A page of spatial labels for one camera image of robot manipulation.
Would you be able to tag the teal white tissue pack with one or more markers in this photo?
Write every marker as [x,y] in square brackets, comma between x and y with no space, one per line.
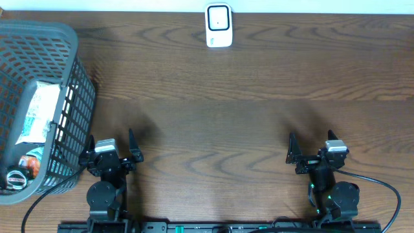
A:
[37,153]

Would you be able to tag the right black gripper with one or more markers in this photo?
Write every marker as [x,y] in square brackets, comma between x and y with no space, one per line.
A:
[294,152]

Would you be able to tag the large white snack bag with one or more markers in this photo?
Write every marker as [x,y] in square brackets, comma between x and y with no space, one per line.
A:
[39,114]

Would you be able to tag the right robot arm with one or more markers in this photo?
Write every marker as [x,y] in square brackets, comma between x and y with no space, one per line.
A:
[334,201]

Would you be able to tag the orange small snack pack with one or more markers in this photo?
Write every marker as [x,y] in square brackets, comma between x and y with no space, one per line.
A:
[31,163]

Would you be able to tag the grey plastic shopping basket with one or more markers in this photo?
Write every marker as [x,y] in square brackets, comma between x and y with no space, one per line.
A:
[33,52]

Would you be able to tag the round black red tin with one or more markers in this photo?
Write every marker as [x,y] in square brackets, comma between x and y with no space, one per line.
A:
[16,179]

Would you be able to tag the white barcode scanner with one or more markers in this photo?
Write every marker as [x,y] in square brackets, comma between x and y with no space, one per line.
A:
[218,24]

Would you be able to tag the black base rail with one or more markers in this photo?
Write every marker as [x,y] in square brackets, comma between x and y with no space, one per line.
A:
[283,226]

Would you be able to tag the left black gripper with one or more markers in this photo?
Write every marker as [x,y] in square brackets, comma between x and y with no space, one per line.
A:
[123,160]

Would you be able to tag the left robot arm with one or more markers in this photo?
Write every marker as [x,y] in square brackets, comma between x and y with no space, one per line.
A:
[107,198]

